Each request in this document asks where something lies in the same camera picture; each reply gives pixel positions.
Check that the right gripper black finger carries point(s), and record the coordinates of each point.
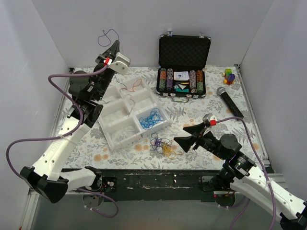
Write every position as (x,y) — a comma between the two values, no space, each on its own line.
(186,142)
(198,130)

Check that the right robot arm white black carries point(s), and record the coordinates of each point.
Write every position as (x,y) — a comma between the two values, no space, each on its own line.
(241,174)

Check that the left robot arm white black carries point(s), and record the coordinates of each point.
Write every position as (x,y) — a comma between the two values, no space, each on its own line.
(45,176)

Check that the floral patterned table mat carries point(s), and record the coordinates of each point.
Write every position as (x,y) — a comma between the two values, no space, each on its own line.
(93,149)

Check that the black poker chip case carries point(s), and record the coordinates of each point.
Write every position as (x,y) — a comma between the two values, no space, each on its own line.
(182,59)

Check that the black metal base plate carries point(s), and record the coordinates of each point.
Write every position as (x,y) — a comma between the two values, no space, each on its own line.
(170,185)

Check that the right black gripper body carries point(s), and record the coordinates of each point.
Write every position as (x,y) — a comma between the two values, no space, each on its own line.
(200,138)

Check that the black handheld microphone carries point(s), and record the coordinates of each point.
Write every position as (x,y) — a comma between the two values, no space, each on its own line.
(221,91)

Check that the colourful toy block train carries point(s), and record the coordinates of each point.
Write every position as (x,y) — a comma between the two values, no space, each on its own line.
(229,77)

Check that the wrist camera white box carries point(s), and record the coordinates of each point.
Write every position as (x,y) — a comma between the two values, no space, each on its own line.
(209,119)
(120,64)

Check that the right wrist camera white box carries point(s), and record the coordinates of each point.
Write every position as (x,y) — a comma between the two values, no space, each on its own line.
(209,119)

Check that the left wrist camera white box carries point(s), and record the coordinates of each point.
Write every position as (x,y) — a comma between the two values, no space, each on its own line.
(120,64)

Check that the white plastic compartment tray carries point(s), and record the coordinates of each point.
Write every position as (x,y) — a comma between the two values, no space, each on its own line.
(130,112)

